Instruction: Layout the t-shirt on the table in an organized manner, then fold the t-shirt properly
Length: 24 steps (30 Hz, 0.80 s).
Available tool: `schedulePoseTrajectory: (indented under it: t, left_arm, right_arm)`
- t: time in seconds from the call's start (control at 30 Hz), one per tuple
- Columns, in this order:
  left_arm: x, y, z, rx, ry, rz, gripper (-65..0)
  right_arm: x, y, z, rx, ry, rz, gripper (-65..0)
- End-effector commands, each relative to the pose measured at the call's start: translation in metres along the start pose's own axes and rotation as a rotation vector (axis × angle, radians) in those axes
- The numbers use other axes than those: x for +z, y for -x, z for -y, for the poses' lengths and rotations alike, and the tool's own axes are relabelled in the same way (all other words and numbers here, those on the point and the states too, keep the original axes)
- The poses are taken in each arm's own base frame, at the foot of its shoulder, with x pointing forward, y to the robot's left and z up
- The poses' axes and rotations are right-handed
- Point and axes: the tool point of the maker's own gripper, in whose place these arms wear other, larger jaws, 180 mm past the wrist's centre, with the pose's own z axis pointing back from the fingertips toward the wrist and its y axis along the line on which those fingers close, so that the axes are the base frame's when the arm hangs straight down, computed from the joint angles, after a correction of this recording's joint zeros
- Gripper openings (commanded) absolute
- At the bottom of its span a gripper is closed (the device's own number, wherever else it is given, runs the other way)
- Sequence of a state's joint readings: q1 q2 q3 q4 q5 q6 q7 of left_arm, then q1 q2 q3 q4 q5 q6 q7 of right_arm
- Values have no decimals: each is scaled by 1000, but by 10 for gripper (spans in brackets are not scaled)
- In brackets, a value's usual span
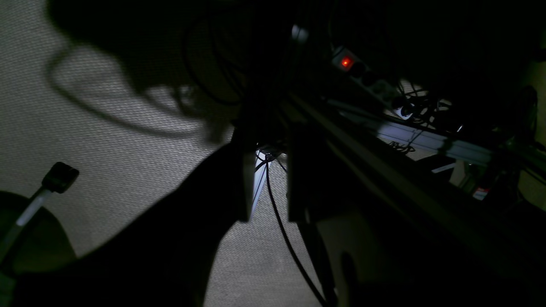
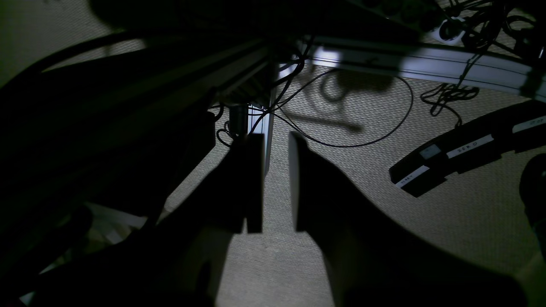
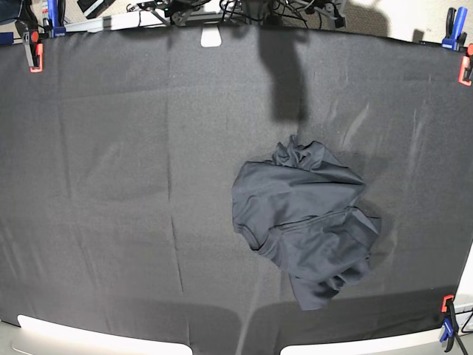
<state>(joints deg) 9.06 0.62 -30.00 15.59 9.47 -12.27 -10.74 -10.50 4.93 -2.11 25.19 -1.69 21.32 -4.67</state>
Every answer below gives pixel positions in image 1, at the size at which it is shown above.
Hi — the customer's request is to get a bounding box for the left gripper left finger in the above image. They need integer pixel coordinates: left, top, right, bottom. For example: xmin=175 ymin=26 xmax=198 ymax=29
xmin=232 ymin=124 xmax=263 ymax=222

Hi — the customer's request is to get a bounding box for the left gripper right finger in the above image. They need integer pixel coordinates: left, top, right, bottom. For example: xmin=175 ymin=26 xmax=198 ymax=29
xmin=288 ymin=124 xmax=328 ymax=223

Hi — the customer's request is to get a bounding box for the white power strip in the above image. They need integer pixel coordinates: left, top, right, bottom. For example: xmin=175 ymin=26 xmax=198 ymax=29
xmin=332 ymin=46 xmax=415 ymax=120

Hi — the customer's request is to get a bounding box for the black hanging cable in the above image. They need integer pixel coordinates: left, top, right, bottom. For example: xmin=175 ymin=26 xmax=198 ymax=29
xmin=264 ymin=158 xmax=329 ymax=307

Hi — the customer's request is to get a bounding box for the aluminium frame rail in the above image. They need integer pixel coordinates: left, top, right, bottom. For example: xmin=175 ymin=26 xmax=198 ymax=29
xmin=328 ymin=99 xmax=546 ymax=171

